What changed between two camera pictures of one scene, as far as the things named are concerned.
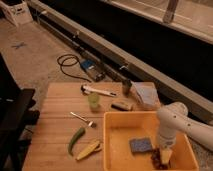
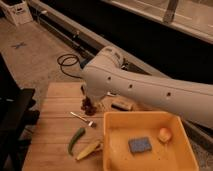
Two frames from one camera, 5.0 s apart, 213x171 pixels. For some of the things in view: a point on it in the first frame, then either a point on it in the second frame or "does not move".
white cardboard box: x=19 y=13 does not move
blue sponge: x=140 y=144 does not move
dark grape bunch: x=157 y=160 -> x=88 y=107
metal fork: x=89 y=123 does not move
